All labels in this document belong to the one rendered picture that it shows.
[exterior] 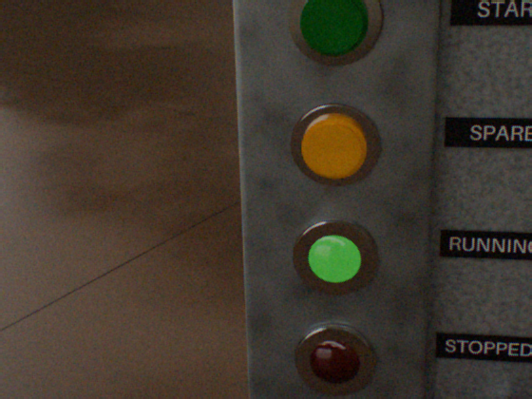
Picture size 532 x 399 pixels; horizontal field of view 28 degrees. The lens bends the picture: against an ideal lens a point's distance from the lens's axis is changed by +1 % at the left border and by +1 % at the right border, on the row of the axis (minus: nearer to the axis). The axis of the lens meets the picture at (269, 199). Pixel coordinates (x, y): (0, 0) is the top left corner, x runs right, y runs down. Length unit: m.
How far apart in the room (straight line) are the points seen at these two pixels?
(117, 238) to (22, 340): 0.64
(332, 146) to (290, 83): 0.03
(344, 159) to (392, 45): 0.05
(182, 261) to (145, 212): 0.41
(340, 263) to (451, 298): 0.06
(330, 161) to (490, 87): 0.07
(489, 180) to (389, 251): 0.05
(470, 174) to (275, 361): 0.12
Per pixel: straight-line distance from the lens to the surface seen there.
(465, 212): 0.46
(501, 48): 0.44
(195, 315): 3.01
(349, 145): 0.42
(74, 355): 2.89
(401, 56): 0.42
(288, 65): 0.42
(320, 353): 0.47
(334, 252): 0.44
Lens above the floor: 1.51
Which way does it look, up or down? 24 degrees down
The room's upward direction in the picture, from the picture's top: 2 degrees counter-clockwise
